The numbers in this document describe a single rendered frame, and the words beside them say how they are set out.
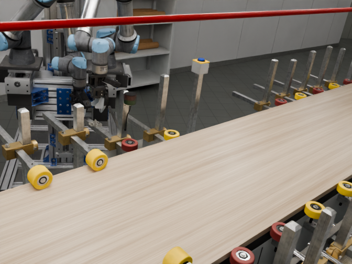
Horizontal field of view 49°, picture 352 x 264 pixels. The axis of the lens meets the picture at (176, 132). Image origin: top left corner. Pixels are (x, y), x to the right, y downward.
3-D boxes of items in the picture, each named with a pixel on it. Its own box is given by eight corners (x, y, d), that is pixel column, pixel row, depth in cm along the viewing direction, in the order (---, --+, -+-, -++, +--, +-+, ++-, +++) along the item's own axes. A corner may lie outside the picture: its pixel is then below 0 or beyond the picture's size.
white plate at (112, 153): (101, 166, 204) (101, 150, 199) (141, 154, 220) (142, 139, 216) (101, 167, 204) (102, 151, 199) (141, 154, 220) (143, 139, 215)
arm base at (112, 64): (92, 61, 251) (92, 46, 247) (116, 62, 255) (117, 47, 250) (92, 68, 238) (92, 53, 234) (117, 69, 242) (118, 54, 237)
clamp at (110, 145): (103, 146, 199) (104, 138, 197) (125, 140, 208) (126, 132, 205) (110, 151, 195) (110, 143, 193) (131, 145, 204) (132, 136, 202)
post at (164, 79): (152, 152, 225) (160, 73, 203) (156, 151, 227) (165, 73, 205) (155, 155, 222) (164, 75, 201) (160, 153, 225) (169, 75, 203)
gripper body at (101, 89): (85, 95, 189) (86, 71, 184) (101, 91, 195) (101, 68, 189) (94, 100, 185) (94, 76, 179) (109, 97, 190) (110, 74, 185)
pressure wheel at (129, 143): (117, 160, 194) (118, 139, 189) (130, 155, 199) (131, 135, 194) (126, 167, 189) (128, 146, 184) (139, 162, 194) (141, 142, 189)
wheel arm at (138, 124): (122, 120, 233) (123, 113, 231) (127, 119, 235) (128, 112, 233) (169, 152, 205) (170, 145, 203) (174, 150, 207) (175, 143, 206)
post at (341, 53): (323, 99, 352) (340, 47, 331) (326, 99, 354) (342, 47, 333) (327, 101, 350) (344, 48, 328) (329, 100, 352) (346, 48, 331)
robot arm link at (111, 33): (98, 46, 248) (99, 25, 241) (119, 49, 247) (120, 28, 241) (92, 51, 237) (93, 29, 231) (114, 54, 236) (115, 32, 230)
